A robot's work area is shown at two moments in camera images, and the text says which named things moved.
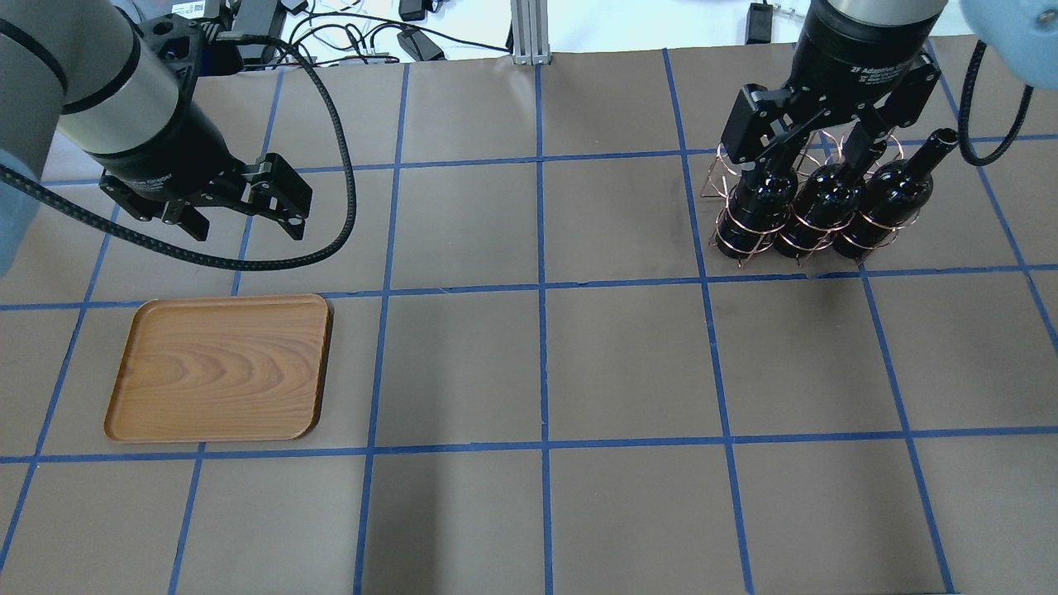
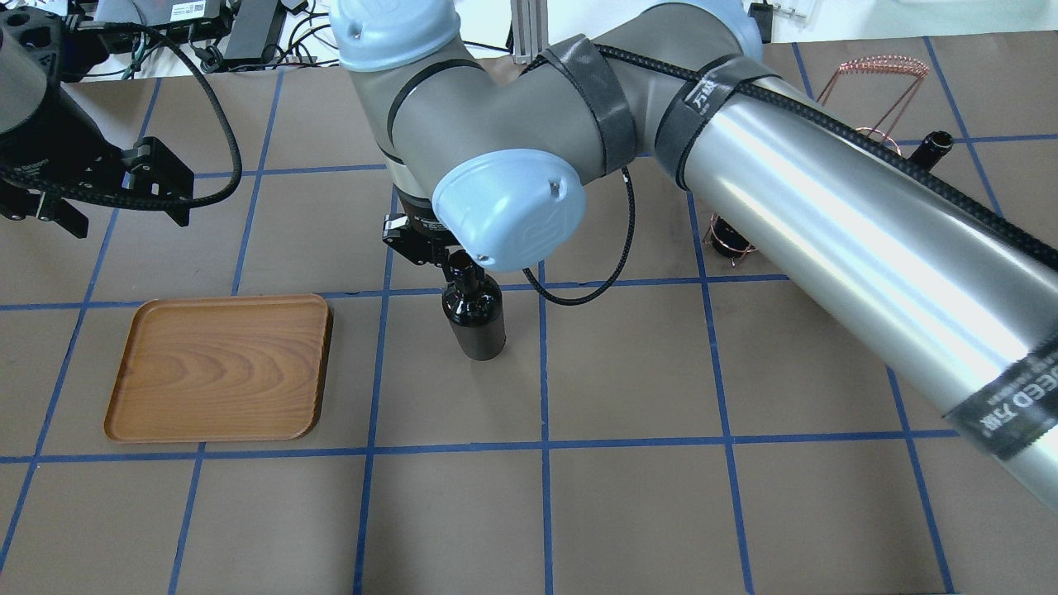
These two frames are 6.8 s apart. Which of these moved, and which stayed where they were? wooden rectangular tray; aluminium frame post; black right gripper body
Moved: black right gripper body
Stayed: aluminium frame post; wooden rectangular tray
